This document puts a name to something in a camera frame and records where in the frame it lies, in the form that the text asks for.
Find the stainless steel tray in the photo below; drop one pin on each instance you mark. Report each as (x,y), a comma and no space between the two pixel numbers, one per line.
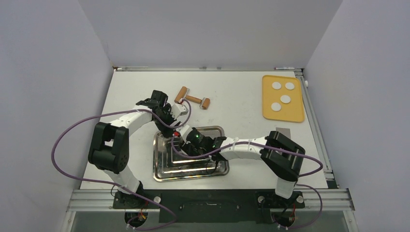
(169,166)

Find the white dough disc lower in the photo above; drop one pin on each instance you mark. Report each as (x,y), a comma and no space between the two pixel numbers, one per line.
(276,107)

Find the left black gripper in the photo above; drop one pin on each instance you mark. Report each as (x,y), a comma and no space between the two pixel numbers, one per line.
(165,131)

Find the white dough disc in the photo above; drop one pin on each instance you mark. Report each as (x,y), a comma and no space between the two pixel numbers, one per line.
(285,99)
(290,86)
(276,85)
(276,107)

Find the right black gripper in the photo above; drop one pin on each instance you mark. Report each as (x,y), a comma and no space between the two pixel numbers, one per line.
(188,147)

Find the aluminium front rail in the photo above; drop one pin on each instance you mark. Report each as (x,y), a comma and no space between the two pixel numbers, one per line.
(101,200)

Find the aluminium back rail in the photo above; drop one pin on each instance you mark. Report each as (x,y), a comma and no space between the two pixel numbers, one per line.
(204,68)

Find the white dough disc upper right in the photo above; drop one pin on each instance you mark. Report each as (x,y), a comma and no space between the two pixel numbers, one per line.
(290,86)

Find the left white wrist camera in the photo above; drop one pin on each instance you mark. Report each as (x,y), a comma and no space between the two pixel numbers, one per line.
(178,110)

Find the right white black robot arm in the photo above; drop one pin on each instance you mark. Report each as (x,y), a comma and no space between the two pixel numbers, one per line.
(269,149)

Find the yellow plastic tray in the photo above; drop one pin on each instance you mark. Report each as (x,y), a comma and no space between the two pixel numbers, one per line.
(292,112)

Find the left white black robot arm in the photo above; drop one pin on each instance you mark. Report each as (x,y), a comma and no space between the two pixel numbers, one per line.
(110,144)

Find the white dough disc upper left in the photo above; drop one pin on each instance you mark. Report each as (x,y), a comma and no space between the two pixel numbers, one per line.
(276,85)

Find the white dough disc middle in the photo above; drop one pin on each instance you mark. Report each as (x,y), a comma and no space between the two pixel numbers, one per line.
(285,99)

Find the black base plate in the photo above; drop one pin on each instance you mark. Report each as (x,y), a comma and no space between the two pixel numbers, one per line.
(214,206)

